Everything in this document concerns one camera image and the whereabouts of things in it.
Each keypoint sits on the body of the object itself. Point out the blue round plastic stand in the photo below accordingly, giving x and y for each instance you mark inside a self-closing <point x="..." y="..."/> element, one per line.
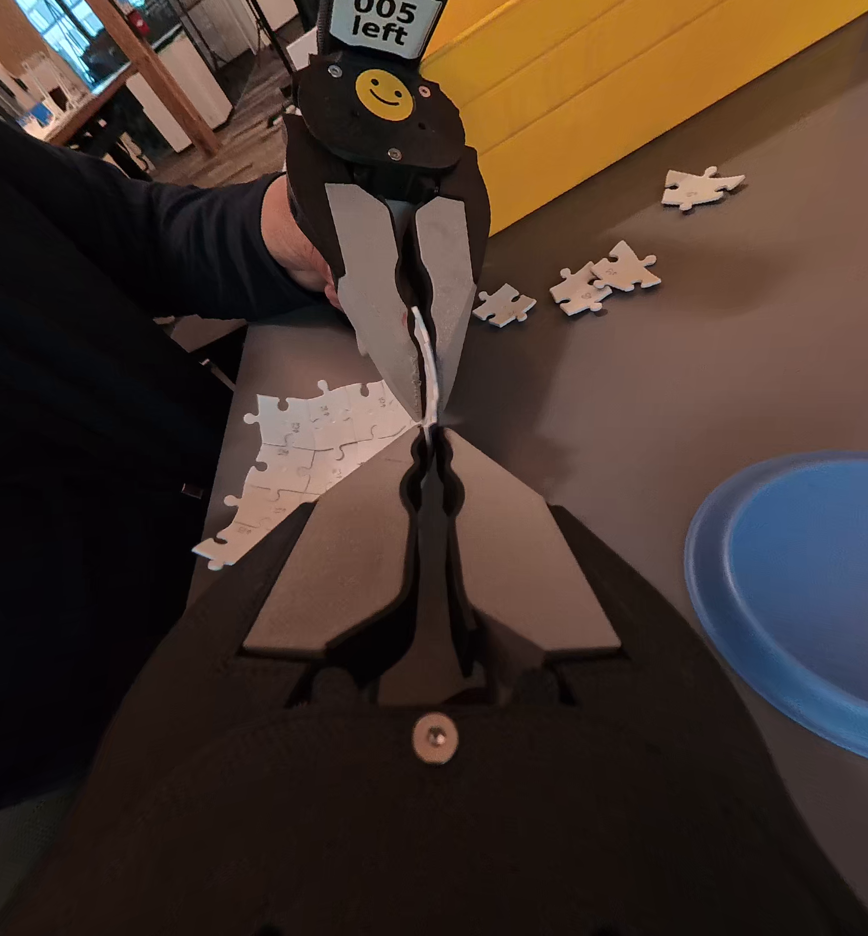
<point x="806" y="585"/>

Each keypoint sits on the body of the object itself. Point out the wooden beam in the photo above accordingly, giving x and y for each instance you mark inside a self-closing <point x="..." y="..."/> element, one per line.
<point x="156" y="73"/>

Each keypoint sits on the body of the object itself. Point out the large window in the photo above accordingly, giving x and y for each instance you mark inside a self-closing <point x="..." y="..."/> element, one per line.
<point x="61" y="14"/>

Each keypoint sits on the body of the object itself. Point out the background wooden table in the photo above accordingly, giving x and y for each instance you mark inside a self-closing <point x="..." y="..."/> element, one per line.
<point x="90" y="106"/>

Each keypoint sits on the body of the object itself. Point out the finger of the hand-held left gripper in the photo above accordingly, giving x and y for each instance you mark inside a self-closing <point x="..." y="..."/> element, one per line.
<point x="368" y="278"/>
<point x="452" y="278"/>

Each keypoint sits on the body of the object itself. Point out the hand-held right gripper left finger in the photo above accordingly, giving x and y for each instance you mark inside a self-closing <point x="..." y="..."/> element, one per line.
<point x="331" y="570"/>

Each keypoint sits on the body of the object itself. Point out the person's left hand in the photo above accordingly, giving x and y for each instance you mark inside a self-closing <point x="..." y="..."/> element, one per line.
<point x="291" y="241"/>

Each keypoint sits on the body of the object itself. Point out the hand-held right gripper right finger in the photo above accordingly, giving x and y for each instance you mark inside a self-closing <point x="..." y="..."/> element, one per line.
<point x="529" y="578"/>

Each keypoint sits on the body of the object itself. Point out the yellow plastic bin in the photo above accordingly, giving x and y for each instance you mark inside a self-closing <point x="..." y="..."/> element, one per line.
<point x="624" y="95"/>

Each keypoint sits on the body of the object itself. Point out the white assembled puzzle ball section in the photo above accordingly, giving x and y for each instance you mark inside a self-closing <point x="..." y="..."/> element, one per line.
<point x="317" y="439"/>

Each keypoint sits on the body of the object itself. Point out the white cabinet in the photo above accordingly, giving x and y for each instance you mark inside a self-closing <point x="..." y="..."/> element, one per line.
<point x="185" y="95"/>

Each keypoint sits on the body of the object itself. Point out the person's left forearm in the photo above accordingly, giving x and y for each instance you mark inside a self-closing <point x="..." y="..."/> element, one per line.
<point x="112" y="234"/>

